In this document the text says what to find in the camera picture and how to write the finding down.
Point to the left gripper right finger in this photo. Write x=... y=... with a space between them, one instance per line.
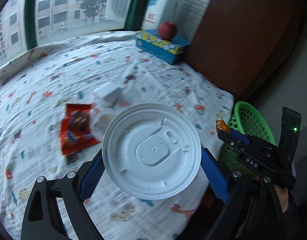
x=251 y=210

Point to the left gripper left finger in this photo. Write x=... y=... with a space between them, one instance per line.
x=42 y=219

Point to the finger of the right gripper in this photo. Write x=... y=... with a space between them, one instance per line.
x=240 y=137

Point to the orange candy wrapper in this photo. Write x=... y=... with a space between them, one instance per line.
x=222 y=126

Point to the white round plastic lid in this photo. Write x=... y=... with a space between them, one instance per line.
x=151 y=151

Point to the orange red snack bag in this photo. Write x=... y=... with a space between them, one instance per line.
x=75 y=134

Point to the white styrofoam block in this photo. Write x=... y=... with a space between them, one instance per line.
x=107 y=94

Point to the white round yogurt cup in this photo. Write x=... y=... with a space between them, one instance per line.
x=99 y=123

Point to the person right hand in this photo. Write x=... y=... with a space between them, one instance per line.
x=283 y=197

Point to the green plastic waste basket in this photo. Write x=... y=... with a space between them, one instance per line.
x=246 y=120

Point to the brown wooden wardrobe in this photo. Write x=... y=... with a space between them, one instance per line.
x=242 y=45

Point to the blue yellow tissue box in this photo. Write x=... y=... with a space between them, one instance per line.
x=170 y=51

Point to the red apple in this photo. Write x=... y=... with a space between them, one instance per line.
x=167 y=30

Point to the green window frame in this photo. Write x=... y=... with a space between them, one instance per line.
x=133 y=2

